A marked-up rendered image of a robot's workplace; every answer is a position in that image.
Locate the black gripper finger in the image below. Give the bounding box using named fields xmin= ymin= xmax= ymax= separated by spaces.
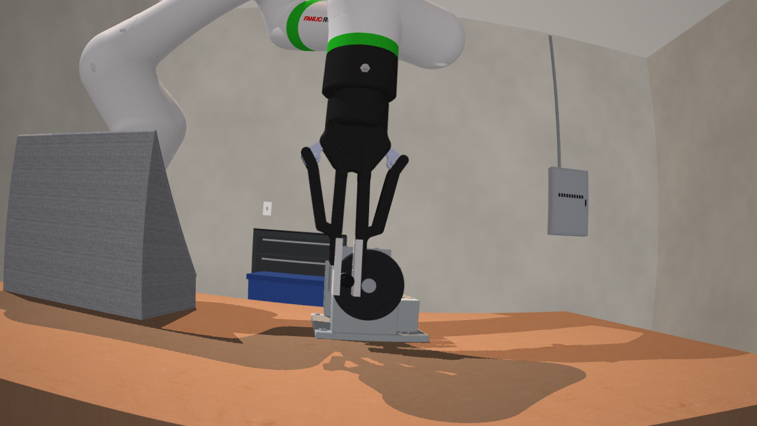
xmin=351 ymin=141 xmax=409 ymax=297
xmin=301 ymin=140 xmax=351 ymax=295

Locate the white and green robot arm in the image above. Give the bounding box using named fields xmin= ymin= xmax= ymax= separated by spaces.
xmin=79 ymin=0 xmax=465 ymax=169

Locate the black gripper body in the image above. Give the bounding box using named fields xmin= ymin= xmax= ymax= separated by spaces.
xmin=319 ymin=92 xmax=391 ymax=174

